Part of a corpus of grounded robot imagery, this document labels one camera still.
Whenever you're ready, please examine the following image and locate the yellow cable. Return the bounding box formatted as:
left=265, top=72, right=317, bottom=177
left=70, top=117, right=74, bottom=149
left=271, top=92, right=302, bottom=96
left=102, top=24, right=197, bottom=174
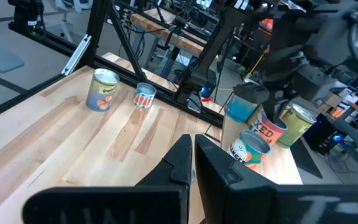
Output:
left=246, top=46, right=272, bottom=80

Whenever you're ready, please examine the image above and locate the large green oranges can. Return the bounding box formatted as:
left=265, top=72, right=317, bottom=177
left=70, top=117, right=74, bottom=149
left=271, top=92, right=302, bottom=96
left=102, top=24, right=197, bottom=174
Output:
left=277, top=103, right=318, bottom=149

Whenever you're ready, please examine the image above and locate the black metal table frame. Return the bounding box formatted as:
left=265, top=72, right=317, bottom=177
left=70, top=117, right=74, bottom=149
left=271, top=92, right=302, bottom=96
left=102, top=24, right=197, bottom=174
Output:
left=0, top=0, right=226, bottom=128

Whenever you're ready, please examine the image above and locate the black mat with striped edge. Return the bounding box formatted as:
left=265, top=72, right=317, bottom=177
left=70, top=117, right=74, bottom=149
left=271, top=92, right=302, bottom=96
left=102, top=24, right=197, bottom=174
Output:
left=289, top=136, right=324, bottom=180

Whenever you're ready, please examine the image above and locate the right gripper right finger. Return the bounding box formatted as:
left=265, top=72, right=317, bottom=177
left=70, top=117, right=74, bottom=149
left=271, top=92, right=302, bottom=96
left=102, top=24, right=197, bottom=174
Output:
left=194, top=134, right=277, bottom=224

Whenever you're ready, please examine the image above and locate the wooden workbench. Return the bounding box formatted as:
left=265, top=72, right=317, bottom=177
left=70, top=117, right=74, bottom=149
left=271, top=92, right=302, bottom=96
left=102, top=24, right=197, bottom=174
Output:
left=130, top=8, right=208, bottom=56

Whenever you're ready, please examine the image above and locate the silver metal bracket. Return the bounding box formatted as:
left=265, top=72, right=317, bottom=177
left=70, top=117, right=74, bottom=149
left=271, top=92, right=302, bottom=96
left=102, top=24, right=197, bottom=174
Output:
left=61, top=34, right=92, bottom=77

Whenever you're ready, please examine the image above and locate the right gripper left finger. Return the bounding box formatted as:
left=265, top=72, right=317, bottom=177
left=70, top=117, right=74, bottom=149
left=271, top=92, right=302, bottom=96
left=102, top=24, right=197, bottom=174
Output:
left=134, top=133, right=194, bottom=187

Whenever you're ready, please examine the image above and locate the orange object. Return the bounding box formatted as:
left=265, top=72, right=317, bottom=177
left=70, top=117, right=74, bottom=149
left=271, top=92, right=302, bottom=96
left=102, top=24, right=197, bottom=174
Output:
left=259, top=17, right=275, bottom=32

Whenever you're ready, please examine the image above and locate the small carrot-print can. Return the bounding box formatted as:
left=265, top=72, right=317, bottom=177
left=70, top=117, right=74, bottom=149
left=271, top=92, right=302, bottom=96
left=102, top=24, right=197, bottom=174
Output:
left=133, top=82, right=157, bottom=110

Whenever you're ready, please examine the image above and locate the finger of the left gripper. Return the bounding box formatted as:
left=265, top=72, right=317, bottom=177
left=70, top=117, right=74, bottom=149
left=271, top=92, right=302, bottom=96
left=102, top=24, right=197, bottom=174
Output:
left=262, top=88, right=285, bottom=124
left=233, top=82, right=270, bottom=104

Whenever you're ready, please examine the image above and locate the black equipment tower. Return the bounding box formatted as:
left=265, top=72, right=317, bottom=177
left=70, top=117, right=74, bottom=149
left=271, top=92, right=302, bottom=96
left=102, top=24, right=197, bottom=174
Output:
left=7, top=0, right=46, bottom=40

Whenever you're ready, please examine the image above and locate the pink mixed fruit can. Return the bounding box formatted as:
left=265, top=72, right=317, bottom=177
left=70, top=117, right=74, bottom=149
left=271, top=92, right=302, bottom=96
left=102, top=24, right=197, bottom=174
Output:
left=247, top=110, right=288, bottom=147

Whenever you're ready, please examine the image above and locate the white office chair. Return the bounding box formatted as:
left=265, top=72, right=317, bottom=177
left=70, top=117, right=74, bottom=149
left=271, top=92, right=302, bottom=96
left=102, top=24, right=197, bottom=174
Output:
left=54, top=0, right=94, bottom=15

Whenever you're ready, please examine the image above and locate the large blue peaches can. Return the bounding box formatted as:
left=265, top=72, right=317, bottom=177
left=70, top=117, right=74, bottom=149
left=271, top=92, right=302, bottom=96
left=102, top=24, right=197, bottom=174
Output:
left=85, top=68, right=121, bottom=113

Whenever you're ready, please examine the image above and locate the blue berries can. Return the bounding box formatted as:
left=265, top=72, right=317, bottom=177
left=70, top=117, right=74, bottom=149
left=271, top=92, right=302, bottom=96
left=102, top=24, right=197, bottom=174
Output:
left=224, top=92, right=259, bottom=124

